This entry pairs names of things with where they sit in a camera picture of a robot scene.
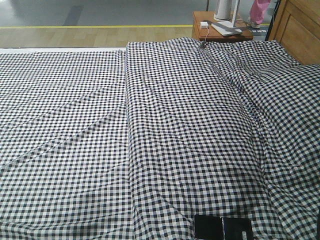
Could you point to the white charger adapter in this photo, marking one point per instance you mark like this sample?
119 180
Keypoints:
204 25

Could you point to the checkered bed sheet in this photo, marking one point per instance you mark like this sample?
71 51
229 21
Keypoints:
63 147

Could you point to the person in pink pants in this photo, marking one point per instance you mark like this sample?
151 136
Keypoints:
257 12

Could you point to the wooden headboard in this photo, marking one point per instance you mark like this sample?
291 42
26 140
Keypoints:
297 29

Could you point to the black foldable phone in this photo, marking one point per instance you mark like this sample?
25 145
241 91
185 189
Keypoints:
207 227

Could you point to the checkered folded quilt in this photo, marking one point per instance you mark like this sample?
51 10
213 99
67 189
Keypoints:
222 129

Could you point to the white cylindrical speaker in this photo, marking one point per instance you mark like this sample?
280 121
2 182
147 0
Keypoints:
222 10

